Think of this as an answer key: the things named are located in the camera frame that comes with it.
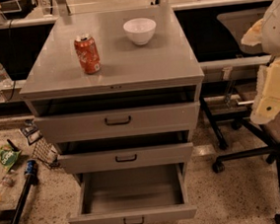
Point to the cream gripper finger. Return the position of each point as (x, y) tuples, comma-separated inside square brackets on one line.
[(267, 101), (253, 35)]

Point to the orange soda can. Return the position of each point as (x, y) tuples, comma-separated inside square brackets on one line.
[(87, 53)]

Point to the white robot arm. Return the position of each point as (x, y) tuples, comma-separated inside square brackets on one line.
[(266, 32)]

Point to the grey drawer cabinet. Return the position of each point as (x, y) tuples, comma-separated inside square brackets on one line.
[(162, 72)]

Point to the grey open bottom drawer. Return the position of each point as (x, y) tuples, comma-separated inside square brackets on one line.
[(133, 196)]

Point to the grey top drawer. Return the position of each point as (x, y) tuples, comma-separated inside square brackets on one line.
[(97, 125)]

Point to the grey middle drawer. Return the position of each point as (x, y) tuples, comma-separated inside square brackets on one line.
[(125, 158)]

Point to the black office chair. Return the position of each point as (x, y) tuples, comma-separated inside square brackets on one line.
[(271, 150)]

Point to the white ceramic bowl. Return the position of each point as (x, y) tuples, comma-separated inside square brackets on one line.
[(140, 30)]

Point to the dark snack packet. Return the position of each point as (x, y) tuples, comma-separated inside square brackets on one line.
[(31, 132)]

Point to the clear plastic water bottle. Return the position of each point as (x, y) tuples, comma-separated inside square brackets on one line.
[(5, 77)]

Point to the black pole with blue grip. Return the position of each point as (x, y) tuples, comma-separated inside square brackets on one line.
[(31, 179)]

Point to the green snack bag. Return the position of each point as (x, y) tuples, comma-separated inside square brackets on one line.
[(8, 156)]

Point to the crushed plastic bottle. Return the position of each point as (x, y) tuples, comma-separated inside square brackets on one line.
[(7, 181)]

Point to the wire mesh basket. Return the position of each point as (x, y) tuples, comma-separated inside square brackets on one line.
[(46, 154)]

